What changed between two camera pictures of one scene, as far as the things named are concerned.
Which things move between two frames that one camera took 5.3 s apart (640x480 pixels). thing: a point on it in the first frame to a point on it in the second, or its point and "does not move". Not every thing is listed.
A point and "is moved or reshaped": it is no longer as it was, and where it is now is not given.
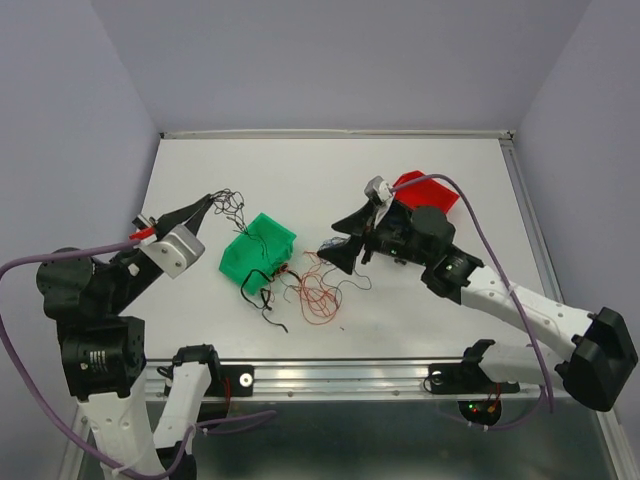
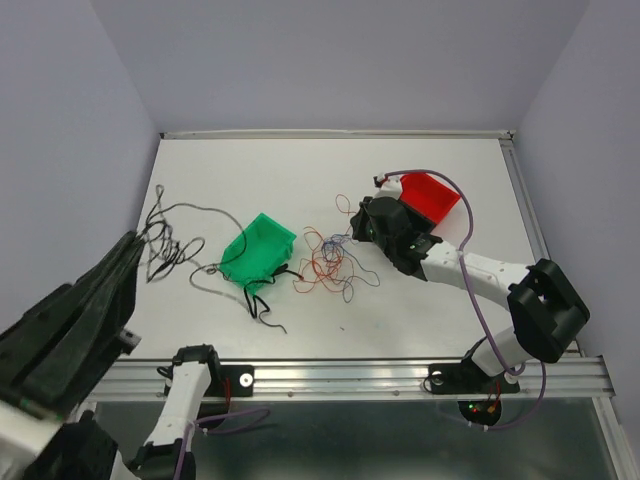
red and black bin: (429, 192) does not move
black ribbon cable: (266, 298) is moved or reshaped
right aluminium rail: (540, 245) does not move
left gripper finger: (190, 215) to (103, 300)
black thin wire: (229, 200) to (183, 233)
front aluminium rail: (355, 379) does not move
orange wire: (319, 301) to (326, 267)
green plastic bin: (253, 256) does not move
